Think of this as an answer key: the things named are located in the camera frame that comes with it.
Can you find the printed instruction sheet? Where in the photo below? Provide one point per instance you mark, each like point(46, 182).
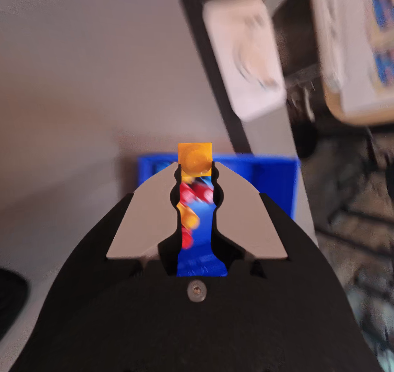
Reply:
point(363, 40)

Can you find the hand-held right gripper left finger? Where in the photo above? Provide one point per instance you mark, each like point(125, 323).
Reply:
point(144, 221)

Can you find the orange mega block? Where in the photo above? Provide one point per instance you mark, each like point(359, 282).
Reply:
point(194, 160)

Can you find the blue plastic bin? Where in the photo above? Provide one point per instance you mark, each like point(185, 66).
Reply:
point(271, 178)

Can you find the pile of mega blocks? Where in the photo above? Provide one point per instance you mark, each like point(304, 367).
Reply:
point(197, 193)

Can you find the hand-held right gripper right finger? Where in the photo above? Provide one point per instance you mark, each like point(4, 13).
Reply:
point(249, 221)

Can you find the black mesh armrest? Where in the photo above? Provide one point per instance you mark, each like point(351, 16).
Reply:
point(12, 301)

